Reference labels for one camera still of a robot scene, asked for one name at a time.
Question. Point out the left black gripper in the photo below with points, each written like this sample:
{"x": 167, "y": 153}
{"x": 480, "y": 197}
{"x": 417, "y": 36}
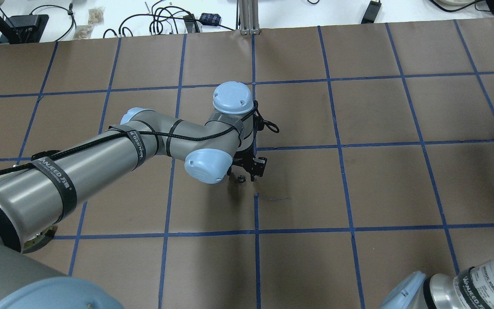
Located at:
{"x": 244, "y": 161}

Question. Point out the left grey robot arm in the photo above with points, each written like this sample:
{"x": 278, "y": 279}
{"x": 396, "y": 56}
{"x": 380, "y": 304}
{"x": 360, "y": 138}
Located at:
{"x": 38, "y": 195}

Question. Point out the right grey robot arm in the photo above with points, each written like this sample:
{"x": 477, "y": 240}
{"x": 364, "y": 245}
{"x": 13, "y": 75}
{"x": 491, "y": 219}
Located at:
{"x": 472, "y": 288}

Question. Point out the blue checkered adapter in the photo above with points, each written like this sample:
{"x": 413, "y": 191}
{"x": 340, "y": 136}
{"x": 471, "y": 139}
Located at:
{"x": 210, "y": 19}

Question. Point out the black power adapter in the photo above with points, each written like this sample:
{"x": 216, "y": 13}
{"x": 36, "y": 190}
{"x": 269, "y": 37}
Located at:
{"x": 371, "y": 12}

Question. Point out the dark green curved part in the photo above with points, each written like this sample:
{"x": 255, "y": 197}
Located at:
{"x": 40, "y": 240}

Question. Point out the small bag of parts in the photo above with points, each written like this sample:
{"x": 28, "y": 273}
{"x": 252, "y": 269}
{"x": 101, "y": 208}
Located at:
{"x": 96, "y": 15}

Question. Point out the black monitor stand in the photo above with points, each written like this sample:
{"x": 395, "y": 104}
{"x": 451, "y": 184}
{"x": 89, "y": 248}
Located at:
{"x": 19, "y": 29}

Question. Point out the aluminium frame post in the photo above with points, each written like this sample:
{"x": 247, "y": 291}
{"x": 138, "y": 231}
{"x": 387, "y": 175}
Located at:
{"x": 248, "y": 17}

